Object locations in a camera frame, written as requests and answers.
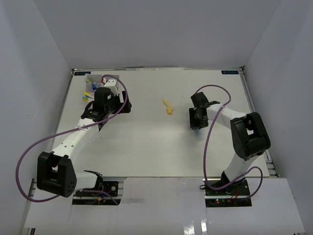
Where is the white right organizer box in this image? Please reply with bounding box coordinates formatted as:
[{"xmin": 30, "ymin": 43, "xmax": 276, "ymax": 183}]
[{"xmin": 101, "ymin": 74, "xmax": 119, "ymax": 83}]

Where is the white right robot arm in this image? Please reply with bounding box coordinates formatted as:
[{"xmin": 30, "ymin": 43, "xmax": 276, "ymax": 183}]
[{"xmin": 189, "ymin": 92, "xmax": 271, "ymax": 195}]

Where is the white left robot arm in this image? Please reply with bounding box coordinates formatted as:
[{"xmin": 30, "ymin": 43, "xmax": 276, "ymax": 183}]
[{"xmin": 37, "ymin": 87, "xmax": 132, "ymax": 198}]

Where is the white left organizer box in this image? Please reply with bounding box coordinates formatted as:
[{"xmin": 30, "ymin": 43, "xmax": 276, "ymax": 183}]
[{"xmin": 84, "ymin": 73, "xmax": 103, "ymax": 98}]

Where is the white marker yellow cap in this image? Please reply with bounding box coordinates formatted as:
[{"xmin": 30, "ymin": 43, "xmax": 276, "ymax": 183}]
[{"xmin": 84, "ymin": 92, "xmax": 94, "ymax": 99}]

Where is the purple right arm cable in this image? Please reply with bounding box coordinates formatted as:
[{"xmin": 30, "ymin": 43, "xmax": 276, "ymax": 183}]
[{"xmin": 194, "ymin": 85, "xmax": 264, "ymax": 198}]

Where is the yellow highlighter body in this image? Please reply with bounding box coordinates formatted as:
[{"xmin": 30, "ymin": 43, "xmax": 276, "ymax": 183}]
[{"xmin": 162, "ymin": 99, "xmax": 175, "ymax": 111}]

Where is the white organizer box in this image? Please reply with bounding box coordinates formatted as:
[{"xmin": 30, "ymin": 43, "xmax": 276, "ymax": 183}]
[
  {"xmin": 101, "ymin": 74, "xmax": 119, "ymax": 83},
  {"xmin": 84, "ymin": 73, "xmax": 103, "ymax": 98}
]

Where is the black table logo label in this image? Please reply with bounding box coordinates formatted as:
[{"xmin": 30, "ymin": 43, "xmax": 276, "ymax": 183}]
[
  {"xmin": 74, "ymin": 71, "xmax": 91, "ymax": 76},
  {"xmin": 221, "ymin": 70, "xmax": 239, "ymax": 75}
]

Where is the thin yellow highlighter pen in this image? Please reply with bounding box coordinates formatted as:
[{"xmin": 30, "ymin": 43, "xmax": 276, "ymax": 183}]
[{"xmin": 85, "ymin": 74, "xmax": 94, "ymax": 83}]

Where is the white front cover panel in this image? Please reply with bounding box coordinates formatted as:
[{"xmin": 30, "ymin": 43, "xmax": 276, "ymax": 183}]
[{"xmin": 24, "ymin": 178, "xmax": 305, "ymax": 235}]

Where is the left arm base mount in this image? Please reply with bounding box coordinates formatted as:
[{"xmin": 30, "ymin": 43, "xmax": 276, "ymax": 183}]
[{"xmin": 72, "ymin": 170, "xmax": 121, "ymax": 206}]

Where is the black left table logo label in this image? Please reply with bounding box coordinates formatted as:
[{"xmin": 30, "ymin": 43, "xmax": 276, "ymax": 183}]
[{"xmin": 74, "ymin": 71, "xmax": 91, "ymax": 76}]

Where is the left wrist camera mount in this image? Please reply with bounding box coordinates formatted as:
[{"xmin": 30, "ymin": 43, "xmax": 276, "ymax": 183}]
[{"xmin": 101, "ymin": 78, "xmax": 119, "ymax": 95}]

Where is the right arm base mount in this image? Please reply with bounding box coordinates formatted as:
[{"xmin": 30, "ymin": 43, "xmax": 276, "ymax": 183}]
[{"xmin": 200, "ymin": 178, "xmax": 252, "ymax": 208}]

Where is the yellow highlighter cap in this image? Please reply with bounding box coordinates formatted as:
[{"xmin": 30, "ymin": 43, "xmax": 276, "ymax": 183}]
[{"xmin": 166, "ymin": 107, "xmax": 173, "ymax": 115}]

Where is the aluminium table edge rail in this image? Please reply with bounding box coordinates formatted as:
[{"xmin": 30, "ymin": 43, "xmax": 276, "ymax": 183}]
[{"xmin": 239, "ymin": 66, "xmax": 280, "ymax": 178}]

